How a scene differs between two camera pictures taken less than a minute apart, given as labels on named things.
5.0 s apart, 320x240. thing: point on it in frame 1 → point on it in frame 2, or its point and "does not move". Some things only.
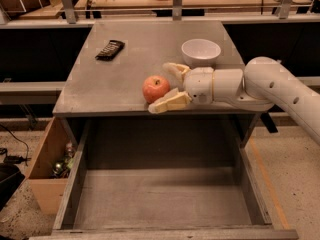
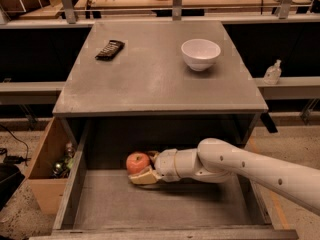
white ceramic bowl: (200, 53) does not move
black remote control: (112, 50) does not move
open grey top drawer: (163, 178) does not move
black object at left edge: (11, 178) does not move
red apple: (154, 87) → (137, 161)
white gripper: (199, 84) → (165, 165)
